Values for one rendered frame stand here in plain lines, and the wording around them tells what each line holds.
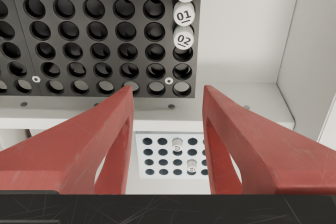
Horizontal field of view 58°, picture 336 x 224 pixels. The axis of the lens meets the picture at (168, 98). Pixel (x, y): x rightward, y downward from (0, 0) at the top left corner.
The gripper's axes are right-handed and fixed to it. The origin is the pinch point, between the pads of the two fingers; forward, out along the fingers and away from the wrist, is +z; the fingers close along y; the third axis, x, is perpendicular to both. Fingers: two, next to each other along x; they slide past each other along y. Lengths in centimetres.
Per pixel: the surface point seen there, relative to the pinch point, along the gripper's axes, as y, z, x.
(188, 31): -1.2, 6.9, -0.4
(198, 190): -4.9, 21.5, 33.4
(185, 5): -1.0, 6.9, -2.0
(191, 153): -3.1, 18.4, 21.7
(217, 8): -4.0, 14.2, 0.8
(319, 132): -9.9, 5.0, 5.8
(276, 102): -9.2, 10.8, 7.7
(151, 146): 2.1, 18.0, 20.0
